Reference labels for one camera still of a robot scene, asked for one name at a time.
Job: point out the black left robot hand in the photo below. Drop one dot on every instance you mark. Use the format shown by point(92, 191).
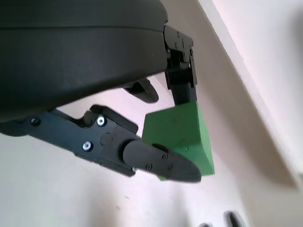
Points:
point(71, 59)

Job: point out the green wooden cube block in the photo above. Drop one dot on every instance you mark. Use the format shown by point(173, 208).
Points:
point(175, 127)

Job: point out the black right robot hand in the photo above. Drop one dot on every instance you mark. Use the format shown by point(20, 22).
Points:
point(235, 220)

